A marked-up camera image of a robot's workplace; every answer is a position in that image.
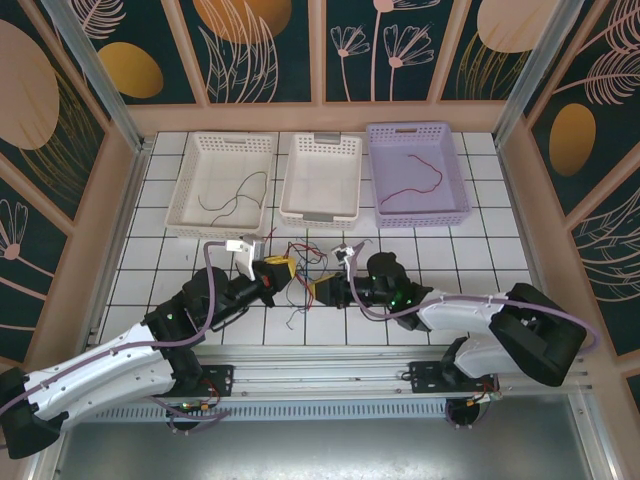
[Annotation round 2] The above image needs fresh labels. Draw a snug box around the thin blue wire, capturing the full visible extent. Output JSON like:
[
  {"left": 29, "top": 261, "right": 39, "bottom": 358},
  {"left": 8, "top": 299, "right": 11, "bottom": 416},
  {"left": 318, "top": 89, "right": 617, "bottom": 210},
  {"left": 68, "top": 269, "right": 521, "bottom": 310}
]
[
  {"left": 292, "top": 237, "right": 326, "bottom": 281},
  {"left": 284, "top": 294, "right": 316, "bottom": 331}
]

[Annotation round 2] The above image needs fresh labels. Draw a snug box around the thin black wire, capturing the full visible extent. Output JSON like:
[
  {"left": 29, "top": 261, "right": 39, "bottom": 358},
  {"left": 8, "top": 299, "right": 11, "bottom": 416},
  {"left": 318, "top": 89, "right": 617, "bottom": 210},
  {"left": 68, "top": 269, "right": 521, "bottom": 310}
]
[
  {"left": 277, "top": 289, "right": 314, "bottom": 332},
  {"left": 198, "top": 171, "right": 270, "bottom": 226}
]

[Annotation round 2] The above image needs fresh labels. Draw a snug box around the thin red wire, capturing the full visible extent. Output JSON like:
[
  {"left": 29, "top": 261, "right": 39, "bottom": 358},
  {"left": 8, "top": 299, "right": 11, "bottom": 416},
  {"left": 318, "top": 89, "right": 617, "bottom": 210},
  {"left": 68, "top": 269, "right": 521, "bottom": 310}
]
[{"left": 379, "top": 154, "right": 445, "bottom": 207}]

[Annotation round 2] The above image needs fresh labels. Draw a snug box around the lilac perforated basket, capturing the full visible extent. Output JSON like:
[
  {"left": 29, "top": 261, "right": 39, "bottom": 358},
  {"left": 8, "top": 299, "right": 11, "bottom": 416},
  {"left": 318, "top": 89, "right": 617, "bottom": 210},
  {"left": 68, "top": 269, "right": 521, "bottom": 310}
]
[{"left": 365, "top": 122, "right": 475, "bottom": 230}]

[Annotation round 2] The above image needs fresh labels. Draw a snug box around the wide white perforated basket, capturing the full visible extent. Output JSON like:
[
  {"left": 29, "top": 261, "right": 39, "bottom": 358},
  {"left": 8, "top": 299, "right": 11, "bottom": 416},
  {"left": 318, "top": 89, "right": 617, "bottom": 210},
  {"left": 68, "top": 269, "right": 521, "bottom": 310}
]
[{"left": 164, "top": 130, "right": 275, "bottom": 240}]

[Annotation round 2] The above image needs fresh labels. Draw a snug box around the grey metal plate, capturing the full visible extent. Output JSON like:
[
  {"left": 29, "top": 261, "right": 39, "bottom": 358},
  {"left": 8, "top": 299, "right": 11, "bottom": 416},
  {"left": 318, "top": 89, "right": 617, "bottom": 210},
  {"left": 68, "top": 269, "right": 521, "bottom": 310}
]
[{"left": 49, "top": 394, "right": 609, "bottom": 480}]

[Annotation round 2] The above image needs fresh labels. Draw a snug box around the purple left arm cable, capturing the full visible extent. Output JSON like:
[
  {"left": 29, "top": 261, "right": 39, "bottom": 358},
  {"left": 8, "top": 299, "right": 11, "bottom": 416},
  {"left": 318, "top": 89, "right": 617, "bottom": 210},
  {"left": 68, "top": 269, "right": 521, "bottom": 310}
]
[{"left": 0, "top": 239, "right": 234, "bottom": 436}]

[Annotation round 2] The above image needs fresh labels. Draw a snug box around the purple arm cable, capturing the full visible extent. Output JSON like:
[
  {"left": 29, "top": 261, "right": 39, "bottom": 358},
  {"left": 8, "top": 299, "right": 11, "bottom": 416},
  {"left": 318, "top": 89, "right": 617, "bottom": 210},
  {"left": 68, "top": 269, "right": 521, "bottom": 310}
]
[
  {"left": 348, "top": 238, "right": 601, "bottom": 356},
  {"left": 0, "top": 239, "right": 234, "bottom": 436}
]

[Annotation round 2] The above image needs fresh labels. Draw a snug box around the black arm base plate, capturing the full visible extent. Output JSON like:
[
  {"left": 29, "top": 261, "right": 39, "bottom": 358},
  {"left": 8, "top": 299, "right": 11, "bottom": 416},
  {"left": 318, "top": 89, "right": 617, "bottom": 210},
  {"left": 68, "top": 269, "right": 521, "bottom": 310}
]
[
  {"left": 199, "top": 363, "right": 236, "bottom": 399},
  {"left": 407, "top": 360, "right": 446, "bottom": 396}
]

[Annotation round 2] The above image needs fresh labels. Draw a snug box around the aluminium mounting rail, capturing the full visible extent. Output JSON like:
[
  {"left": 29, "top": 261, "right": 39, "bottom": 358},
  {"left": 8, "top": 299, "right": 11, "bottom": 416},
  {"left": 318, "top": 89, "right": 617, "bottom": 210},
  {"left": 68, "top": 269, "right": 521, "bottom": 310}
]
[{"left": 57, "top": 344, "right": 594, "bottom": 401}]

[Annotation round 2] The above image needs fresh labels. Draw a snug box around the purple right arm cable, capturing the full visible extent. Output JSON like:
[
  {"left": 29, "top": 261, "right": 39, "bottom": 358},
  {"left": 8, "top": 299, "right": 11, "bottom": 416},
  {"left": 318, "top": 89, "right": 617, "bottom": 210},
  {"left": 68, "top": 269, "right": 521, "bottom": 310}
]
[{"left": 348, "top": 238, "right": 601, "bottom": 356}]

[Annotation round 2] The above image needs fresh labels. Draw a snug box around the white basket with grey handles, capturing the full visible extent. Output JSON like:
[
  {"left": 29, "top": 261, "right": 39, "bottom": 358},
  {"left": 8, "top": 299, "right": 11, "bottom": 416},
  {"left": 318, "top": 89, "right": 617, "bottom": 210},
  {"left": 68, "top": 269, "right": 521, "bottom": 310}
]
[{"left": 278, "top": 132, "right": 364, "bottom": 224}]

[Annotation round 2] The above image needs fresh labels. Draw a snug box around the grey slotted cable duct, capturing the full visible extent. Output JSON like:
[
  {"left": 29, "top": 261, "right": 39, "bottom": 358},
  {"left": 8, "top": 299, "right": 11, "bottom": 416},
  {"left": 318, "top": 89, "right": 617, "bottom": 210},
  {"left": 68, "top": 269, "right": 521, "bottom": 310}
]
[{"left": 99, "top": 399, "right": 451, "bottom": 424}]

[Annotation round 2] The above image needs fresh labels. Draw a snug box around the aluminium frame post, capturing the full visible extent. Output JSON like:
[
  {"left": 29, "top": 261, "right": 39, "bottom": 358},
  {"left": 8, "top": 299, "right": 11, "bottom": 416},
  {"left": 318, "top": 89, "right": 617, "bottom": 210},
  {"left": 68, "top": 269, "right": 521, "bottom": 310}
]
[
  {"left": 42, "top": 0, "right": 151, "bottom": 156},
  {"left": 492, "top": 0, "right": 584, "bottom": 146}
]

